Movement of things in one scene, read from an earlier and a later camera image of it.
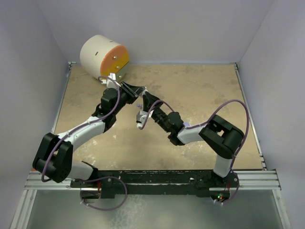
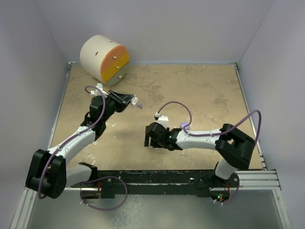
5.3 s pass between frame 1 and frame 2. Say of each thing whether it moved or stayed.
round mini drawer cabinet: stayed
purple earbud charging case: stayed
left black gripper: moved
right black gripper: moved
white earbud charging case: moved
